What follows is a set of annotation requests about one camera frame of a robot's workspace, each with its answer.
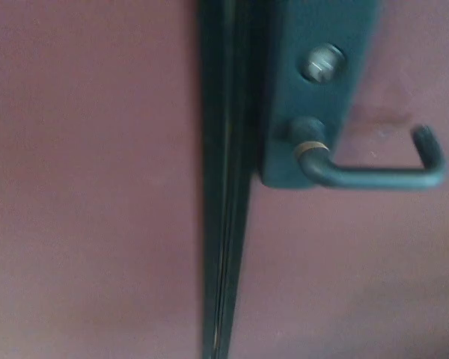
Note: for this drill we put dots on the black door edge seal strip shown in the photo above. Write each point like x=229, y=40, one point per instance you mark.
x=224, y=157

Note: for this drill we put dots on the maroon door leaf plain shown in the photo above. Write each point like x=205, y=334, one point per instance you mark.
x=90, y=179

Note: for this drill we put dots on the maroon door leaf with lock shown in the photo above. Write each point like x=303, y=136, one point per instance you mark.
x=344, y=269

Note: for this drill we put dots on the silver key cylinder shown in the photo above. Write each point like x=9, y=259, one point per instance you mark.
x=322, y=65

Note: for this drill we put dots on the dark green lock plate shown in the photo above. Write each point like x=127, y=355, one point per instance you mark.
x=314, y=22

